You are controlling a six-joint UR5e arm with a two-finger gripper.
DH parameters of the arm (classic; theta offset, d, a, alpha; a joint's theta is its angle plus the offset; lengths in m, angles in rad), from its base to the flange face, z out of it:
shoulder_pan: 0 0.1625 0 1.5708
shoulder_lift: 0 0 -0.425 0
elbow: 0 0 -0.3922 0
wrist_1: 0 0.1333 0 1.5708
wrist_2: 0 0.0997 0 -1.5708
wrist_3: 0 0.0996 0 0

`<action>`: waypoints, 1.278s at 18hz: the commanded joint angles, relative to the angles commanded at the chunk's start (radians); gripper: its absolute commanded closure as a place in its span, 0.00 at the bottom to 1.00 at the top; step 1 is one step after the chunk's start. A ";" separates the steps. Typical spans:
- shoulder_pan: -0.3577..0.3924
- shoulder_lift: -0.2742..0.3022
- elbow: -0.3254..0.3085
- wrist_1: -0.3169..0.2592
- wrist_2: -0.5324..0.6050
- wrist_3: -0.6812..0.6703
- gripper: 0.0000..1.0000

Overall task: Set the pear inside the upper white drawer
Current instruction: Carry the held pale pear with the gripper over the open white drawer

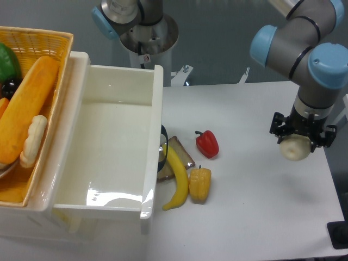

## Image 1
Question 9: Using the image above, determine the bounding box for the yellow banana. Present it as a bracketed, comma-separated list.
[162, 145, 189, 211]

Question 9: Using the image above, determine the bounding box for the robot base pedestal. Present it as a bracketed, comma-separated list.
[91, 0, 179, 86]

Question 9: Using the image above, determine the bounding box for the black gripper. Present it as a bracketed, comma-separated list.
[269, 109, 338, 153]

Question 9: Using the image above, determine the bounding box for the beige croissant pastry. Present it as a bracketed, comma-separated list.
[20, 115, 47, 168]

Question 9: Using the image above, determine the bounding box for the white table bracket right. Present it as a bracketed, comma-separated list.
[239, 67, 250, 84]

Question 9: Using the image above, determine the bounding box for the red bell pepper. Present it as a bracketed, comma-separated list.
[195, 130, 219, 159]

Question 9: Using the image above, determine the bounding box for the green bell pepper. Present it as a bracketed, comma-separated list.
[0, 42, 22, 83]

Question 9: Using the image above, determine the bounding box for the orange baguette bread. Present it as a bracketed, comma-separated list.
[1, 56, 59, 165]

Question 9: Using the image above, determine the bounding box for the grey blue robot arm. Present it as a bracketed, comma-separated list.
[250, 1, 347, 160]

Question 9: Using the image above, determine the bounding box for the yellow wicker basket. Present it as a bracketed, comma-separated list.
[1, 26, 73, 208]

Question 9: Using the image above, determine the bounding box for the brown bread slice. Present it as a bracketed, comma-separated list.
[157, 135, 196, 183]

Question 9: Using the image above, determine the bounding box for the white table bracket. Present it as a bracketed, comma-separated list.
[239, 67, 250, 84]
[171, 65, 194, 86]

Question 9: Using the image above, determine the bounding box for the black device at edge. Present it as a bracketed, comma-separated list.
[327, 221, 347, 250]

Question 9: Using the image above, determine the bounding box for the yellow bell pepper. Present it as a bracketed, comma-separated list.
[189, 166, 212, 203]

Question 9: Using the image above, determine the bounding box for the white drawer cabinet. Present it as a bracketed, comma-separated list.
[1, 52, 150, 260]

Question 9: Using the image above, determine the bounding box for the black drawer handle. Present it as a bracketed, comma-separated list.
[157, 125, 169, 172]

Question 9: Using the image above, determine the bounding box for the dark blackberry toy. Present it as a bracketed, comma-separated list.
[1, 78, 22, 100]

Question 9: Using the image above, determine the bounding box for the open white upper drawer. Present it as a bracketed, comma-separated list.
[54, 65, 164, 234]

